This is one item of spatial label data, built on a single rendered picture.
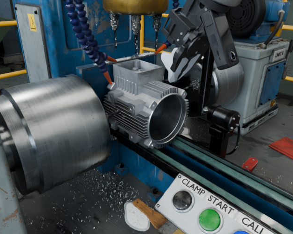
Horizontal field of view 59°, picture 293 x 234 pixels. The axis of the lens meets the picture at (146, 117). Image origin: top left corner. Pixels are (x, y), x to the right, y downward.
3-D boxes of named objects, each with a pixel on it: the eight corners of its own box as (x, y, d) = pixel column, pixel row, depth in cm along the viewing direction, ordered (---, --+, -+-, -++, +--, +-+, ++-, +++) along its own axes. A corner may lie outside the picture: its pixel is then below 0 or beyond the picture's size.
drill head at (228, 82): (146, 111, 103) (147, 48, 91) (208, 88, 128) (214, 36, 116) (196, 136, 86) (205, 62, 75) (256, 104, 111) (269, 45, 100)
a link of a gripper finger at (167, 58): (159, 68, 63) (175, 37, 57) (174, 85, 61) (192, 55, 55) (149, 70, 61) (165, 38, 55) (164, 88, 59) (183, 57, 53)
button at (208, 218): (197, 224, 38) (194, 221, 37) (208, 208, 39) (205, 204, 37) (214, 238, 36) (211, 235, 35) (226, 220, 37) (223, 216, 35)
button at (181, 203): (171, 205, 41) (168, 201, 40) (183, 190, 42) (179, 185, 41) (186, 217, 39) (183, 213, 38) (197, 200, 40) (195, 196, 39)
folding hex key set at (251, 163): (249, 160, 94) (250, 156, 93) (258, 164, 92) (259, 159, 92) (239, 171, 89) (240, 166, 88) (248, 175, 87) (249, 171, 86)
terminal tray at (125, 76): (112, 86, 83) (111, 64, 79) (138, 79, 89) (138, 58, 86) (136, 97, 75) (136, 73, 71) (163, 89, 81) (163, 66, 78)
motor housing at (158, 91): (104, 132, 87) (100, 77, 78) (146, 115, 98) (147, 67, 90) (143, 159, 74) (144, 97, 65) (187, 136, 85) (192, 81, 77)
